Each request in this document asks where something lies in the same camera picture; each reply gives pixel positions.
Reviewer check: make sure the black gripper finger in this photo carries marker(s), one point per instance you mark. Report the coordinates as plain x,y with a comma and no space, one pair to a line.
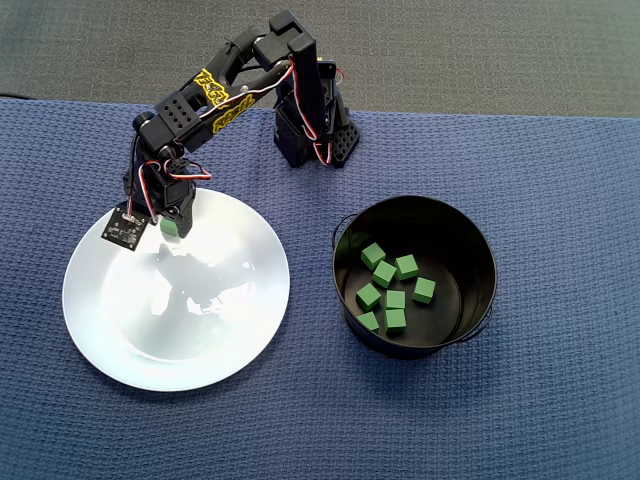
185,225
154,219

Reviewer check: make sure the white round plate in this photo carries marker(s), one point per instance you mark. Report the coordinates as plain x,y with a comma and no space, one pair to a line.
225,325

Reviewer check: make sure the black metal bucket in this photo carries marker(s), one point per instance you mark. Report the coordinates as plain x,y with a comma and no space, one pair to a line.
475,280

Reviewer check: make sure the blue woven tablecloth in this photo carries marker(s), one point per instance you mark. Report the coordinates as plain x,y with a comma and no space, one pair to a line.
450,425

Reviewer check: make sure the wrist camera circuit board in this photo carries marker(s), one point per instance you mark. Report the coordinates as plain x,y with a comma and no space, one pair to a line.
124,228

